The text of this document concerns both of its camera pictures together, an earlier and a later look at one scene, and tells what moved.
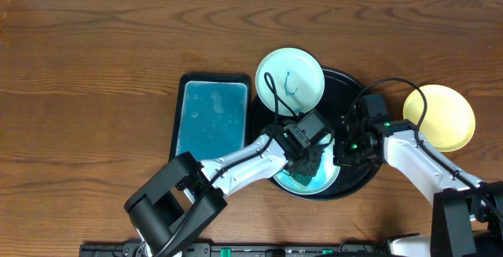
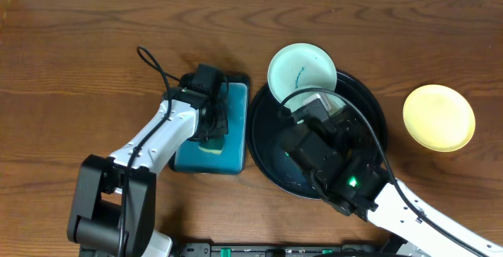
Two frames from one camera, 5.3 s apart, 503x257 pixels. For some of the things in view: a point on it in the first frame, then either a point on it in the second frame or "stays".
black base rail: x=136 y=249 stays
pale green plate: x=328 y=173 to x=332 y=102
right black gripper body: x=352 y=153 stays
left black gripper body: x=307 y=163 to x=217 y=117
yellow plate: x=449 y=121 stays
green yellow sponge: x=303 y=179 to x=213 y=145
